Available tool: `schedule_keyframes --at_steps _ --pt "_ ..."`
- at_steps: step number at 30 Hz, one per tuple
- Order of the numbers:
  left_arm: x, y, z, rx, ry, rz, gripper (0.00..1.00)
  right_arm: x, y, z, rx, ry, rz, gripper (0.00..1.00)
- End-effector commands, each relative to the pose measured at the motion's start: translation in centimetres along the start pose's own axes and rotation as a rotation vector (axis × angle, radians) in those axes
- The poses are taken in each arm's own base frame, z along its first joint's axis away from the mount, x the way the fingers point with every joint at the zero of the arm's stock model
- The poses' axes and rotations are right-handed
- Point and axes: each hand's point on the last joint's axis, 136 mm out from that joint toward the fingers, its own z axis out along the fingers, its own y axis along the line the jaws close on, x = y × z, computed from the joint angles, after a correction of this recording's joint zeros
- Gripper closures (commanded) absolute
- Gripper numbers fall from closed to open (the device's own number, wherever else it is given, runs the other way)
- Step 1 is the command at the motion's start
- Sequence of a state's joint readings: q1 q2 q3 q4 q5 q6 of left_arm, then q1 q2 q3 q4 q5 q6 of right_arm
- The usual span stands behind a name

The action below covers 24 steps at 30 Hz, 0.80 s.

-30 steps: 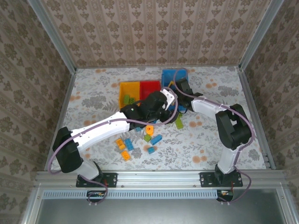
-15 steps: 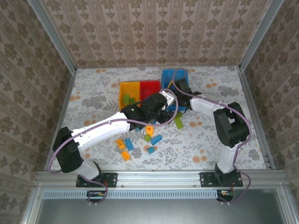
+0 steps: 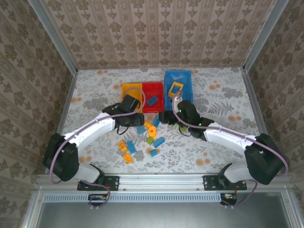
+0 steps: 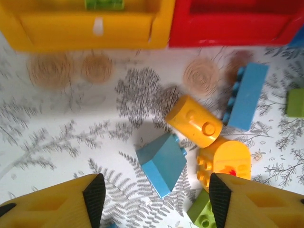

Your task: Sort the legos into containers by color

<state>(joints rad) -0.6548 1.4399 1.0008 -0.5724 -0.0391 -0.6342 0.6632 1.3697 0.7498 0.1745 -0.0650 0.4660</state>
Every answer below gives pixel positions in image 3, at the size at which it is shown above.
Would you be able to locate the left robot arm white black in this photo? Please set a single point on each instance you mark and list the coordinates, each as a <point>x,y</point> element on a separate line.
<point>90,133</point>

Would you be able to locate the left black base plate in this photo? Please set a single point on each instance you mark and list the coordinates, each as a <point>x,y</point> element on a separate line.
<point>114,183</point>

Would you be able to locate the aluminium side rail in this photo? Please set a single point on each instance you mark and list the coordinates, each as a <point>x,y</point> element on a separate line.
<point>256,107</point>
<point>63,116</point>

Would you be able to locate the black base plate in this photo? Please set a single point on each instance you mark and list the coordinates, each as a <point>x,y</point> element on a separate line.
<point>114,183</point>
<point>209,183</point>

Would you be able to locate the small blue lego brick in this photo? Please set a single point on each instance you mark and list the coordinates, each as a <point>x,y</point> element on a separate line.
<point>154,153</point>
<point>140,130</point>

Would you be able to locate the yellow lego window frame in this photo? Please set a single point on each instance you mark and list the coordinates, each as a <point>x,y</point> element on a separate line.
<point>178,83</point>

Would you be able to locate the aluminium cross rail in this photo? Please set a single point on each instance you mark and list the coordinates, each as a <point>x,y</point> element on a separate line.
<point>161,181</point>

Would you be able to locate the long blue lego brick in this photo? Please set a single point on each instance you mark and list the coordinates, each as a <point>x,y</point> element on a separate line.
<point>152,101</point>
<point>156,121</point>

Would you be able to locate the floral table cover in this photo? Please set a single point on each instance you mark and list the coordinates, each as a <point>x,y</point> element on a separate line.
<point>166,164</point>

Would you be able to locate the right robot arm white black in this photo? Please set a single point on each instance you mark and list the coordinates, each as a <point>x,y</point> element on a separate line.
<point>228,137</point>

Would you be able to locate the blue plastic bin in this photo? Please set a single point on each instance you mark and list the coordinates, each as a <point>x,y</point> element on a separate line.
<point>185,80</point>

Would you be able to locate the aluminium corner post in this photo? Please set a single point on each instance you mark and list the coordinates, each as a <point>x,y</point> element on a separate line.
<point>264,35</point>
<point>54,35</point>

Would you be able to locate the yellow plastic bin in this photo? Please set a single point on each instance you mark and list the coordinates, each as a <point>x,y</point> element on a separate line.
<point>126,86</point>

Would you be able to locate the red plastic bin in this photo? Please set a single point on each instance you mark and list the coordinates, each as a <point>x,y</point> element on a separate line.
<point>156,90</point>

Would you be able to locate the yellow lego brick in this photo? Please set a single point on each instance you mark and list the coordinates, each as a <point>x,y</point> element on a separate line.
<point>147,124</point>
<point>122,146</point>
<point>127,158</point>

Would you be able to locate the grey metal panel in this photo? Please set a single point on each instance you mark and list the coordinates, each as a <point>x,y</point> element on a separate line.
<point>154,216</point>

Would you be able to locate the long green lego brick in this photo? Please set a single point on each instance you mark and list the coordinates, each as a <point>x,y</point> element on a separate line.
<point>183,129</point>

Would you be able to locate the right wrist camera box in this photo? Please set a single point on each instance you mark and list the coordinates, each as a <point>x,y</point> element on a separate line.
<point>178,95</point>

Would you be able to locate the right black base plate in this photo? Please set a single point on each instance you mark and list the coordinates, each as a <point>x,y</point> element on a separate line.
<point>209,183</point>

